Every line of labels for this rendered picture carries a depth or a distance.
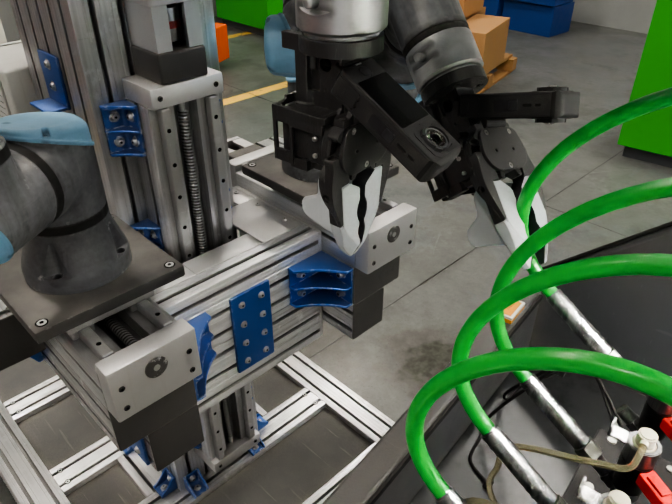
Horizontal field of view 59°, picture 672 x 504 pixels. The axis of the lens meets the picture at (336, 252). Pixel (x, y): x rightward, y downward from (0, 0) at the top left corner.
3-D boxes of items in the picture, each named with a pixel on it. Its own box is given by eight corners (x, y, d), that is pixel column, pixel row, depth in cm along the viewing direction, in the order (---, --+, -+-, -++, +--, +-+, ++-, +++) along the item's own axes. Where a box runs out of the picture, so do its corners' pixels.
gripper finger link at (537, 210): (520, 269, 67) (486, 193, 67) (566, 252, 62) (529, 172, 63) (505, 276, 65) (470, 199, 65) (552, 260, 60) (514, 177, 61)
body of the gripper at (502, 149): (477, 200, 69) (441, 106, 70) (539, 169, 62) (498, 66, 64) (434, 208, 64) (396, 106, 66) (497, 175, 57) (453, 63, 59)
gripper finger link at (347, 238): (315, 238, 63) (313, 156, 57) (360, 257, 59) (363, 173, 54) (295, 251, 61) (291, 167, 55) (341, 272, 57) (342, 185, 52)
